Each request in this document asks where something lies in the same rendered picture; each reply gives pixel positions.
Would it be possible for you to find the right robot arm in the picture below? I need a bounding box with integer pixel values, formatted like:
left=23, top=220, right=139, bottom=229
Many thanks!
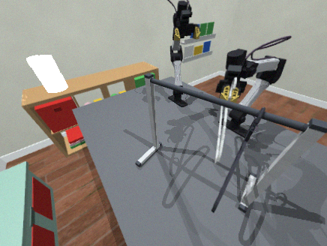
left=168, top=1, right=192, bottom=107

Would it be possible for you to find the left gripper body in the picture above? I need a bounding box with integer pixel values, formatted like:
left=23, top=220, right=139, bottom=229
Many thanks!
left=216, top=77, right=247, bottom=98

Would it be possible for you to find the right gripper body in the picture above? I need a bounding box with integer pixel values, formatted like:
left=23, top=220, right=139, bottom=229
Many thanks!
left=172, top=23, right=200, bottom=41

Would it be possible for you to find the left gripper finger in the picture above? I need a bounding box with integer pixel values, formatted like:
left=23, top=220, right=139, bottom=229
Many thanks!
left=220, top=86, right=230, bottom=101
left=230, top=88, right=239, bottom=103

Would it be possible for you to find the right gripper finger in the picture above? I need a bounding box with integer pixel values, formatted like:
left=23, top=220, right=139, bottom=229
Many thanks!
left=174, top=28, right=180, bottom=41
left=193, top=27, right=200, bottom=39

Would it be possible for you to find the black clothes hanger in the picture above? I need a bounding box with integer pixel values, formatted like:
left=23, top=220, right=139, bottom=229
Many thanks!
left=211, top=107, right=266, bottom=213

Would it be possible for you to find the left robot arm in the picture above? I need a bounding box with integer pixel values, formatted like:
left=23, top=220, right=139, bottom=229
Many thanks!
left=224, top=49, right=287, bottom=138

